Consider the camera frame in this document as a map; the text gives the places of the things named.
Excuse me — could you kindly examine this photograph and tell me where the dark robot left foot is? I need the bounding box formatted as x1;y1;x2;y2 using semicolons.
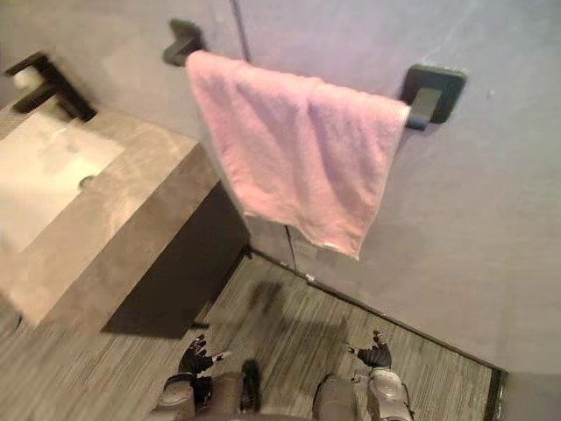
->
241;359;262;414

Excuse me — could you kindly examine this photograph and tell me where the black square faucet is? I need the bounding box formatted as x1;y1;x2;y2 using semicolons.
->
4;51;98;123

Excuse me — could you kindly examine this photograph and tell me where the silver robot leg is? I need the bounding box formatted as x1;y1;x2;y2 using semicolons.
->
311;372;370;421
209;371;246;421

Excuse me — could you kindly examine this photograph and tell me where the silver robot right leg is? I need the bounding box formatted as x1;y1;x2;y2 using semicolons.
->
311;372;370;421

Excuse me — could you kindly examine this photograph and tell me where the white rectangular sink basin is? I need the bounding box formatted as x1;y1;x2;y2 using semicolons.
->
0;114;125;253

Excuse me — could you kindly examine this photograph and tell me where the pink terry towel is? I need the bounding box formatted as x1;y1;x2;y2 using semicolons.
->
184;49;412;262

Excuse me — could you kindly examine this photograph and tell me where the silver robot left leg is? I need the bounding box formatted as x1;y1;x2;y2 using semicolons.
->
209;371;246;421

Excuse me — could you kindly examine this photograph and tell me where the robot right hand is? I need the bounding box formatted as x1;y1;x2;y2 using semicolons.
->
348;329;394;368

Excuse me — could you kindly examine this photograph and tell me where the black wall towel bar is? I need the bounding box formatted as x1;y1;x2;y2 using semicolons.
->
161;18;467;132

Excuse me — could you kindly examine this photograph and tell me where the beige stone vanity counter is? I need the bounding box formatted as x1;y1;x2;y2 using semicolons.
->
0;103;220;339

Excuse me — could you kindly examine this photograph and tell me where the dark vanity cabinet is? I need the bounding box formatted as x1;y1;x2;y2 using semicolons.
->
101;182;253;339

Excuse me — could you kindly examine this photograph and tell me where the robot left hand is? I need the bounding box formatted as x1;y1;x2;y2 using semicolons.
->
177;333;233;381

